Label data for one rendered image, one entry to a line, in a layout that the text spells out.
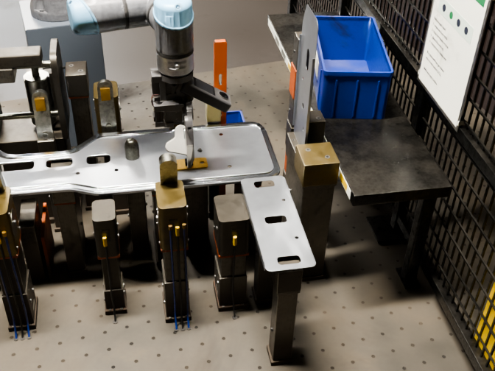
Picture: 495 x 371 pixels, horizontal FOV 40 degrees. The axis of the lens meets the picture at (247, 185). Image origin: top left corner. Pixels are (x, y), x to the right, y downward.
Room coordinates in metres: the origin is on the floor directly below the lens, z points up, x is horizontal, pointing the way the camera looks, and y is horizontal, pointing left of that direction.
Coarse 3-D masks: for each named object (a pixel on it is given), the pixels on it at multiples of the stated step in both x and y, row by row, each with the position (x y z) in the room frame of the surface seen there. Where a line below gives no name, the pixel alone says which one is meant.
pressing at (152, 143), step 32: (224, 128) 1.40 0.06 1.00; (256, 128) 1.41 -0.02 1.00; (0, 160) 1.24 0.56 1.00; (32, 160) 1.25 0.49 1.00; (128, 160) 1.26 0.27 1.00; (224, 160) 1.27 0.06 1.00; (256, 160) 1.28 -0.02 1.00; (32, 192) 1.14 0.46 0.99; (96, 192) 1.15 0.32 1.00; (128, 192) 1.16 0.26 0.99
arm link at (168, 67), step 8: (160, 56) 1.22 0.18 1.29; (192, 56) 1.24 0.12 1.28; (160, 64) 1.22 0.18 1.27; (168, 64) 1.21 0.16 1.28; (176, 64) 1.21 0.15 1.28; (184, 64) 1.22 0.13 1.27; (192, 64) 1.24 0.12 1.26; (168, 72) 1.21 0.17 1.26; (176, 72) 1.21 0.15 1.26; (184, 72) 1.22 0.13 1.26
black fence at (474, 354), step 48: (288, 0) 2.63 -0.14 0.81; (384, 0) 1.72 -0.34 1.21; (432, 0) 1.45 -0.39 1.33; (480, 48) 1.22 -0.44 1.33; (432, 144) 1.32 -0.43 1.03; (480, 144) 1.13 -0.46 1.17; (384, 240) 1.34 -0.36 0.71; (480, 240) 1.05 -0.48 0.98; (432, 288) 1.14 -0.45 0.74; (480, 288) 1.00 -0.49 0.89; (480, 336) 0.95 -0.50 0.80
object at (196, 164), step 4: (180, 160) 1.26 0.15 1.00; (184, 160) 1.26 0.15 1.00; (196, 160) 1.26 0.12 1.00; (200, 160) 1.26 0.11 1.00; (204, 160) 1.26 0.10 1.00; (180, 164) 1.25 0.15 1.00; (184, 164) 1.25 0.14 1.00; (192, 164) 1.25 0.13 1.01; (196, 164) 1.25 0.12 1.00; (200, 164) 1.25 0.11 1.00; (204, 164) 1.25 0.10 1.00; (180, 168) 1.23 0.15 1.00; (184, 168) 1.23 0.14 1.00; (188, 168) 1.23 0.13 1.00; (192, 168) 1.24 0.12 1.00; (196, 168) 1.24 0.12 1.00; (200, 168) 1.24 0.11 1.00
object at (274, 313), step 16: (288, 256) 0.98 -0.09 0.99; (272, 272) 0.98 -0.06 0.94; (288, 272) 0.94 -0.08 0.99; (288, 288) 0.94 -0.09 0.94; (272, 304) 0.97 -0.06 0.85; (288, 304) 0.94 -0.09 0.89; (272, 320) 0.96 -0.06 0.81; (288, 320) 0.94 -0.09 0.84; (272, 336) 0.95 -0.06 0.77; (288, 336) 0.94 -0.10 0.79; (272, 352) 0.94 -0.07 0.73; (288, 352) 0.94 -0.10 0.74
